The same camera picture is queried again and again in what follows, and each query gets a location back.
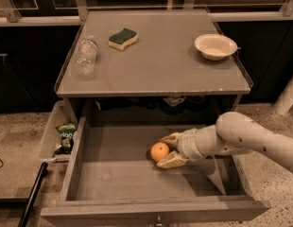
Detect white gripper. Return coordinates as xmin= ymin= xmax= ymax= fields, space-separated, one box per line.
xmin=157 ymin=129 xmax=204 ymax=169

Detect orange fruit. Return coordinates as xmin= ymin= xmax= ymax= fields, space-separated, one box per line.
xmin=150 ymin=143 xmax=170 ymax=163

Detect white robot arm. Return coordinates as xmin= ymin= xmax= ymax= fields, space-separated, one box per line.
xmin=157 ymin=112 xmax=293 ymax=173

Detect grey cabinet with counter top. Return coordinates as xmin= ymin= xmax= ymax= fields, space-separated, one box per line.
xmin=56 ymin=9 xmax=252 ymax=121

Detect open grey top drawer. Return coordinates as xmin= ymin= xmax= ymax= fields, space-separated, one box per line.
xmin=42 ymin=116 xmax=270 ymax=227

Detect white bowl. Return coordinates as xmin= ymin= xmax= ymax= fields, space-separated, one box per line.
xmin=195 ymin=34 xmax=238 ymax=61

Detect green snack bag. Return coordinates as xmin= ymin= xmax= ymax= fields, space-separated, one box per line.
xmin=55 ymin=123 xmax=77 ymax=154

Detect clear plastic bin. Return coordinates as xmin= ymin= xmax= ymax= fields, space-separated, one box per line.
xmin=39 ymin=100 xmax=71 ymax=163

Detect green and yellow sponge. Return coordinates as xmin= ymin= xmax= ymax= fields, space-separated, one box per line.
xmin=108 ymin=28 xmax=138 ymax=51

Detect clear plastic water bottle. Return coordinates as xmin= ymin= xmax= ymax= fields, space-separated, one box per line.
xmin=74 ymin=36 xmax=97 ymax=77

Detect black pole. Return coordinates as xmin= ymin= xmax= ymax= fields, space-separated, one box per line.
xmin=17 ymin=162 xmax=48 ymax=227

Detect metal railing frame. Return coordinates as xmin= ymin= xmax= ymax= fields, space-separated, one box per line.
xmin=0 ymin=0 xmax=293 ymax=25

